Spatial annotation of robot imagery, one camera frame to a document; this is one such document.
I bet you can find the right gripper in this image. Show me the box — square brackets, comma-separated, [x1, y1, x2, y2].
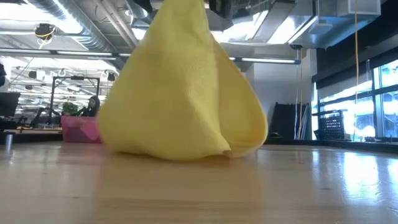
[208, 0, 244, 19]

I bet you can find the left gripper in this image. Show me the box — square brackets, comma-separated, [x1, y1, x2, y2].
[133, 0, 154, 14]

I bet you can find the yellow microfiber towel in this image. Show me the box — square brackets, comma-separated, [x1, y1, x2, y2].
[98, 0, 269, 161]

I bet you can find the person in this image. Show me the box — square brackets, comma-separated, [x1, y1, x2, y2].
[76, 95, 101, 118]

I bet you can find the green potted plant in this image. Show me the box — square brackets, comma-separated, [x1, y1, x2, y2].
[62, 101, 80, 116]

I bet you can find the pink plastic bin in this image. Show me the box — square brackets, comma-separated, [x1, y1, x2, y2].
[60, 116, 102, 144]

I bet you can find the black mesh crate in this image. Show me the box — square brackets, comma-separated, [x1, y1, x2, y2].
[316, 111, 346, 141]

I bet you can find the black square object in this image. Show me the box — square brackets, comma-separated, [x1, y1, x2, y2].
[0, 91, 21, 118]

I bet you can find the silver ventilation duct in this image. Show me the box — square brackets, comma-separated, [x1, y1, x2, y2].
[126, 0, 152, 21]

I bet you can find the corrugated ventilation duct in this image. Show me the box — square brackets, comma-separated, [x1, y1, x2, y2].
[27, 0, 127, 71]

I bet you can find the black gantry frame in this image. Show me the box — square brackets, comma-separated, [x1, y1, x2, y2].
[49, 75, 101, 124]

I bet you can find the yellow hanging cable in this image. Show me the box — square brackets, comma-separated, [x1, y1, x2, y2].
[353, 0, 359, 141]

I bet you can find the black aluminium table frame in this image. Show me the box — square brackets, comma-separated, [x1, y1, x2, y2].
[263, 138, 398, 154]

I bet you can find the silver metal post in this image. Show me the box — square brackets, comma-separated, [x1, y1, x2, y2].
[4, 132, 14, 154]

